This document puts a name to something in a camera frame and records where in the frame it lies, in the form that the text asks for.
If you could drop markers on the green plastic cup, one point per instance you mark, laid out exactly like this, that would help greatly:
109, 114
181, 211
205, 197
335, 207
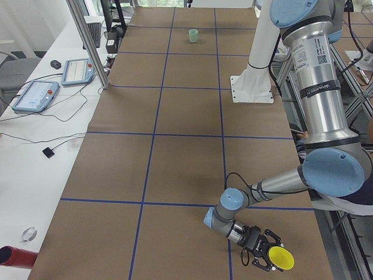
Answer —
193, 35

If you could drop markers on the black keyboard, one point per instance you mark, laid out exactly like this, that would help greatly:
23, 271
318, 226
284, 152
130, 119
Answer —
95, 32

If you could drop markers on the near blue teach pendant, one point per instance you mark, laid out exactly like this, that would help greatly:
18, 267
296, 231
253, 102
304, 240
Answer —
37, 96

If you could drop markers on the black computer mouse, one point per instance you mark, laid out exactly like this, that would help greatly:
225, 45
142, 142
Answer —
55, 64

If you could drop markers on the blue teach pendant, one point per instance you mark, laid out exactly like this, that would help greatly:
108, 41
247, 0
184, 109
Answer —
37, 96
77, 72

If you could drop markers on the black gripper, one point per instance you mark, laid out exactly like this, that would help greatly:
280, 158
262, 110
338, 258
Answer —
257, 241

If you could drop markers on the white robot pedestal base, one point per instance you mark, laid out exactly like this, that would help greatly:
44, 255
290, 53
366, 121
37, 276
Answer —
254, 85

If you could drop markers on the far blue teach pendant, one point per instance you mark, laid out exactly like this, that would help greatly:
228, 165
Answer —
77, 72

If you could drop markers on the small black square pad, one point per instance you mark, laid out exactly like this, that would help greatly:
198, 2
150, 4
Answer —
48, 152

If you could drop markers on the clear tape roll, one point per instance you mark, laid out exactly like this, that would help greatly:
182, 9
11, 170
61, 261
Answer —
28, 235

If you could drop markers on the aluminium frame post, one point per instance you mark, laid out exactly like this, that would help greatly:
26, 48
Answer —
79, 19

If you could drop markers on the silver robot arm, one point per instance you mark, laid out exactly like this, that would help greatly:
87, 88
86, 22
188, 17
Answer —
336, 166

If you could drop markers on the black box white label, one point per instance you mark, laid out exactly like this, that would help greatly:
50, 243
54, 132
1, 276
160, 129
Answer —
112, 42

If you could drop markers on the yellow plastic cup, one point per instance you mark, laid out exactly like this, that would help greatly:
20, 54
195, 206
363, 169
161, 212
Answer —
281, 257

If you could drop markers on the red cylinder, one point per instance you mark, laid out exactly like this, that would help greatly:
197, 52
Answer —
18, 258

